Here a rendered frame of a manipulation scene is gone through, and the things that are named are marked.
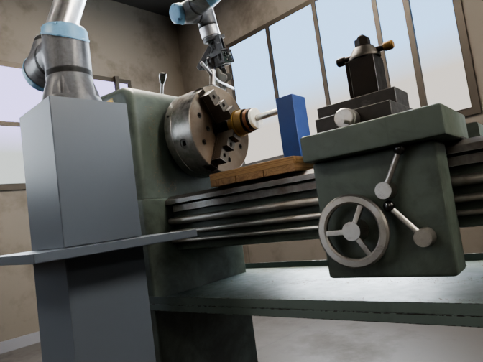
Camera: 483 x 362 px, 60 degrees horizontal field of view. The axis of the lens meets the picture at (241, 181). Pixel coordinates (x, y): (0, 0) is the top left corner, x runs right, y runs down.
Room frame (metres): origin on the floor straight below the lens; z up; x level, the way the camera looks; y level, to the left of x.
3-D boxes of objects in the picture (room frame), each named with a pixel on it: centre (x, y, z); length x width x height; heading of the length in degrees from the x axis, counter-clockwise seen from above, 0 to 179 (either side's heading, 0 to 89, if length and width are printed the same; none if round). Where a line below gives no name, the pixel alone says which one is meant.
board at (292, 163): (1.32, -0.13, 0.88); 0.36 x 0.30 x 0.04; 142
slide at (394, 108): (1.10, -0.40, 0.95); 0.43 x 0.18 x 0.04; 142
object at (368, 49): (1.05, -0.36, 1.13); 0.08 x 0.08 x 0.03
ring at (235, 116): (1.40, -0.03, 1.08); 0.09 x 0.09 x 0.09; 52
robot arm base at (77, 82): (1.08, 0.41, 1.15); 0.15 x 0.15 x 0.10
